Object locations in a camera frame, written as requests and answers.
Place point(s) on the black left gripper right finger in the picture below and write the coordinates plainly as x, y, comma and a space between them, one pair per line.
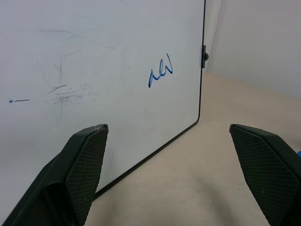
268, 169

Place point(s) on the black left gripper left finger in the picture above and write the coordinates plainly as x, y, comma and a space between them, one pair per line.
70, 174

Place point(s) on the blue object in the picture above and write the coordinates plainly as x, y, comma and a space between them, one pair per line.
299, 153

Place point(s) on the black-framed whiteboard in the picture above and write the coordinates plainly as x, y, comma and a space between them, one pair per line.
98, 70

